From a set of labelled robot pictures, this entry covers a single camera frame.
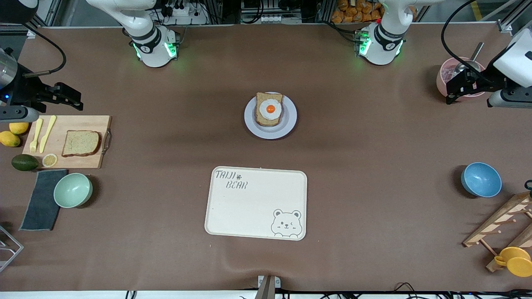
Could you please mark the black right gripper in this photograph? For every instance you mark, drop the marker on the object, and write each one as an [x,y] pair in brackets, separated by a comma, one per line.
[25,90]

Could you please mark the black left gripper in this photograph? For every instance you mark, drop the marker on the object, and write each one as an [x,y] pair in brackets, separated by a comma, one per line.
[489,81]

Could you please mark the brown bread slice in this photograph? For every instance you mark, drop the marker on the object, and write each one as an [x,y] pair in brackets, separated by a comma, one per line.
[81,143]
[264,96]

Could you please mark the pale round plate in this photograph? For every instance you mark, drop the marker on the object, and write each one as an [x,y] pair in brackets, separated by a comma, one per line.
[289,120]

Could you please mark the fried egg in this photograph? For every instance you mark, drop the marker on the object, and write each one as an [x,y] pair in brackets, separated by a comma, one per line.
[270,109]

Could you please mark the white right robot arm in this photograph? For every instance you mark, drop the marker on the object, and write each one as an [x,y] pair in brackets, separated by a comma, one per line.
[149,45]

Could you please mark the pink bowl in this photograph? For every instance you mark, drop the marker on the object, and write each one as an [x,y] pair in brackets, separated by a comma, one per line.
[444,81]

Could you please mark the wooden cutting board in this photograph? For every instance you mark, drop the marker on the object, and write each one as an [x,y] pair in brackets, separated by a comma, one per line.
[83,121]

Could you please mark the metal scoop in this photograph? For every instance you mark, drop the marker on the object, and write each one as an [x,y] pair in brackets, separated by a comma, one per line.
[476,54]

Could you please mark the yellow plastic knife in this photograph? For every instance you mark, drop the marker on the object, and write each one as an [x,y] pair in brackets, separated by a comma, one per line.
[47,135]

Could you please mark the yellow plastic fork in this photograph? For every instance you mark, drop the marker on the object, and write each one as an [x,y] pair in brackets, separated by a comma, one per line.
[35,135]

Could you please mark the yellow lemon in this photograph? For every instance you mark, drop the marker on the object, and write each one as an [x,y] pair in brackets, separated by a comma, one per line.
[19,128]
[10,139]

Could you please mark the lemon slice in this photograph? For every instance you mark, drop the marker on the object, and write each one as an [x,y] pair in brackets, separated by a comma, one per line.
[50,160]

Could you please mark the green avocado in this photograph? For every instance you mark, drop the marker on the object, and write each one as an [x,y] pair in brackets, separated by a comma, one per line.
[25,162]

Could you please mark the mint green bowl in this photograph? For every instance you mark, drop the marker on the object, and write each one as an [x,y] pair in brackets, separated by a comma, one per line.
[72,190]

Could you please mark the blue bowl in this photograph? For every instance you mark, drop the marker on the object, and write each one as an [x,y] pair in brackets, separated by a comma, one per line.
[481,180]

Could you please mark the dark grey cloth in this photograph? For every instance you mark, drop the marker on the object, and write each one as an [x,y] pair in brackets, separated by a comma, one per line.
[39,207]

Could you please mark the orange snack bags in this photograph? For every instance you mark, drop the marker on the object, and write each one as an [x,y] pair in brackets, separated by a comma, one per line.
[353,12]

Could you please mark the wooden peg rack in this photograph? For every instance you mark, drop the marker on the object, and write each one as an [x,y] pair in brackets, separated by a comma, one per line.
[498,222]

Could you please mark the white power strip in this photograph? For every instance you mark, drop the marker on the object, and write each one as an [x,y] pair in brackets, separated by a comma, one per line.
[183,14]

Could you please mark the yellow cup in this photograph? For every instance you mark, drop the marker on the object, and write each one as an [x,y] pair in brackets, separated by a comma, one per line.
[515,261]

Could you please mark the cream bear print tray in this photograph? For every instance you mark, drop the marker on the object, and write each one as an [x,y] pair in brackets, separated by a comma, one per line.
[253,207]

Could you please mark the grey metal camera bracket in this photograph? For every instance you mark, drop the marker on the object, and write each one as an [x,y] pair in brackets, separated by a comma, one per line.
[268,286]

